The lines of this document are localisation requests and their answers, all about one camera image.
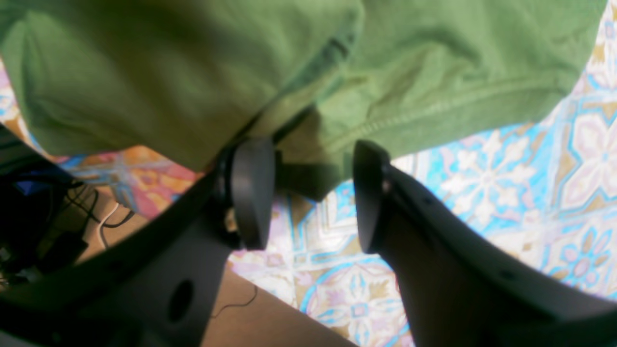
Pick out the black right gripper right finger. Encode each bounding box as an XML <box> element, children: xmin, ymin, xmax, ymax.
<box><xmin>353</xmin><ymin>140</ymin><xmax>617</xmax><ymax>347</ymax></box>

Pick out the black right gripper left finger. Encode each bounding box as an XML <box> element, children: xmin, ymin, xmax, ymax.
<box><xmin>1</xmin><ymin>139</ymin><xmax>276</xmax><ymax>347</ymax></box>

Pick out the olive green t-shirt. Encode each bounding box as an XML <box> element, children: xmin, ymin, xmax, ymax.
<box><xmin>1</xmin><ymin>0</ymin><xmax>606</xmax><ymax>199</ymax></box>

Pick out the colourful patterned tablecloth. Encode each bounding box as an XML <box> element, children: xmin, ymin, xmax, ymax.
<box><xmin>1</xmin><ymin>0</ymin><xmax>616</xmax><ymax>347</ymax></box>

